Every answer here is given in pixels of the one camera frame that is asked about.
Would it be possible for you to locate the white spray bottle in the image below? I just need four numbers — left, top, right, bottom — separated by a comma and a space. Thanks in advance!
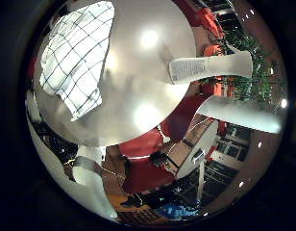
168, 50, 254, 86

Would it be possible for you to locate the white cloth with dark grid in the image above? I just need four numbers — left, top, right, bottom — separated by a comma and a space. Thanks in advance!
38, 1, 115, 122

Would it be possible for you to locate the black shelf unit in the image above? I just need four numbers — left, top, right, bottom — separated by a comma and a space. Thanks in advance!
214, 124, 252, 162

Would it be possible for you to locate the green leafy plant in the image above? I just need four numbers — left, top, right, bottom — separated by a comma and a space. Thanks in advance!
224, 31, 288, 108

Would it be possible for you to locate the brown grid floor mat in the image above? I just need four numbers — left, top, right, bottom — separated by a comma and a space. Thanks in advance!
116, 208, 165, 226

